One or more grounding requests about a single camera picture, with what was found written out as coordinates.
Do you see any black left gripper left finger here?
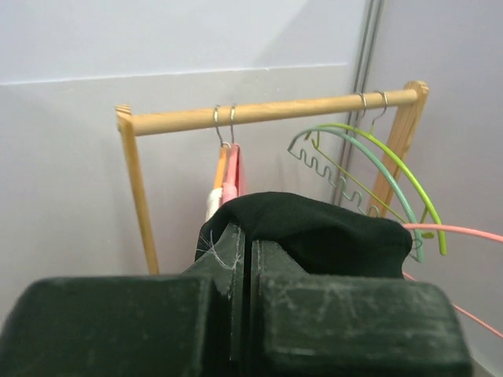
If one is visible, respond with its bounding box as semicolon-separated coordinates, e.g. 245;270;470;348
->
1;225;246;376

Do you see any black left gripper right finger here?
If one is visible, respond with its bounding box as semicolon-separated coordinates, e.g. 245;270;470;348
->
249;241;473;376

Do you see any black t shirt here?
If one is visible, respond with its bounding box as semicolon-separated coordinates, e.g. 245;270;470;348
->
195;192;413;279

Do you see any salmon pink hanger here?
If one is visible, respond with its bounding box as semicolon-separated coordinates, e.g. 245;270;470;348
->
404;233;502;342

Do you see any mint green hanger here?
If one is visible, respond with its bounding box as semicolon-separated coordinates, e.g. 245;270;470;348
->
287;92;427;263

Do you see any green plastic hanger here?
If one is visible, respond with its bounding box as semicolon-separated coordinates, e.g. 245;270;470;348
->
320;123;447;262

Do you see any white t shirt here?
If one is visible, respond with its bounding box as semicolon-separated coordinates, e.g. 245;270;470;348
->
205;188;222;221

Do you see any orange hanger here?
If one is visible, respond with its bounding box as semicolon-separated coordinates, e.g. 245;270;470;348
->
213;104;229;189

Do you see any light pink t shirt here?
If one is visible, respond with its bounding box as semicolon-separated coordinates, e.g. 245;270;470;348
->
221;144;246;205

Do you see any wooden clothes rack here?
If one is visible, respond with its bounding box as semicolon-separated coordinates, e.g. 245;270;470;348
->
116;81;429;275

